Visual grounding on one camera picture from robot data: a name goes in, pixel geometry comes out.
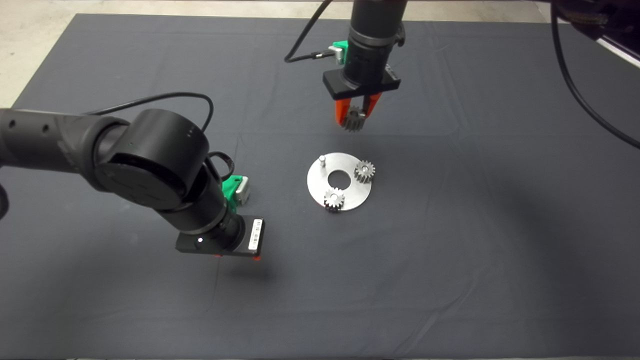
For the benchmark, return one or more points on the green left camera mount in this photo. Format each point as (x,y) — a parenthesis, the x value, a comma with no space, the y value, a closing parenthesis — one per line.
(231,190)

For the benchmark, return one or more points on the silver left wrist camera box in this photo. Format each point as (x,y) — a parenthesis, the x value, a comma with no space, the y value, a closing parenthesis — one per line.
(243,190)

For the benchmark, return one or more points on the green right camera mount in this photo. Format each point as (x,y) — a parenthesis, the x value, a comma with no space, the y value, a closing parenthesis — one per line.
(342,46)

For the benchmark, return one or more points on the dark grey table cloth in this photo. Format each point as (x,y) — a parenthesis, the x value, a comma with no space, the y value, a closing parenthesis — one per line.
(350,280)

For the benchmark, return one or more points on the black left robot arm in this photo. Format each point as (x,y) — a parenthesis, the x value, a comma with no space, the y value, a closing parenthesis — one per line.
(50,140)

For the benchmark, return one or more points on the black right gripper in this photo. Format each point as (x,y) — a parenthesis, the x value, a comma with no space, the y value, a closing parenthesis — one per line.
(345,91)

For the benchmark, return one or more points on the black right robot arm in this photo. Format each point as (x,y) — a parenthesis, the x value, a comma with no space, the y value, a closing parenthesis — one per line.
(375,30)

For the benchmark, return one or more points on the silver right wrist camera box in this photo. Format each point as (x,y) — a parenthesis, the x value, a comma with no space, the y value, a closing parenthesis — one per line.
(337,56)

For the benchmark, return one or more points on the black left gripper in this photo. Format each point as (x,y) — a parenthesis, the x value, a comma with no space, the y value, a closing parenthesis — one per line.
(255,237)

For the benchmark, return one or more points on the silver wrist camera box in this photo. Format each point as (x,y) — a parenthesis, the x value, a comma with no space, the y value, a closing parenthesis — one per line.
(243,190)
(337,56)

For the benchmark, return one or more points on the round metal plate with hole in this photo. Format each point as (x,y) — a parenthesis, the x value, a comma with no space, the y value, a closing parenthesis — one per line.
(355,197)

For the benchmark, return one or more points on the small steel gear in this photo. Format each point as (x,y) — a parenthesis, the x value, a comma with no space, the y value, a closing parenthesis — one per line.
(354,122)
(334,200)
(365,171)

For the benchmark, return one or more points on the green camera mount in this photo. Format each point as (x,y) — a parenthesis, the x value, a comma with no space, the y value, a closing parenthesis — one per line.
(231,190)
(342,46)

